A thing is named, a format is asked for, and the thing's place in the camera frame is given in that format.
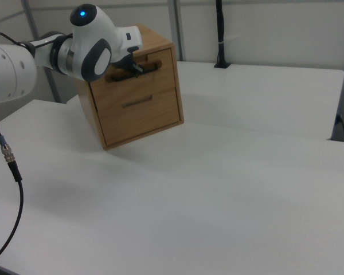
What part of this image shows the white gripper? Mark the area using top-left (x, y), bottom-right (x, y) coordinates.
top-left (111, 25), bottom-right (143, 78)

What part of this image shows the wooden drawer with black handle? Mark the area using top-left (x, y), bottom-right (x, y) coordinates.
top-left (89, 47), bottom-right (178, 114)

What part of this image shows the wooden drawer with slot pull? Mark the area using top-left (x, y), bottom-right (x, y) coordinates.
top-left (96, 85), bottom-right (182, 145)

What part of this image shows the wooden cabinet box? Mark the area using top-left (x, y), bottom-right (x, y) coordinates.
top-left (76, 23), bottom-right (185, 151)

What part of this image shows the black metal drawer handle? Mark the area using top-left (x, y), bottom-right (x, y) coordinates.
top-left (104, 60), bottom-right (163, 84)

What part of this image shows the black camera pole mount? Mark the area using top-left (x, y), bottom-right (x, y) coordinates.
top-left (213, 0), bottom-right (233, 69)

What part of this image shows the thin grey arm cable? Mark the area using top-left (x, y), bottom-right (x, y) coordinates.
top-left (0, 30), bottom-right (33, 50)

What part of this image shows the black cable with metal connector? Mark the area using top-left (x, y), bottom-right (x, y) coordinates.
top-left (0, 100), bottom-right (24, 266)

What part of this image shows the black wall cable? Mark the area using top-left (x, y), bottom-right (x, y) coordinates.
top-left (334, 113), bottom-right (344, 142)

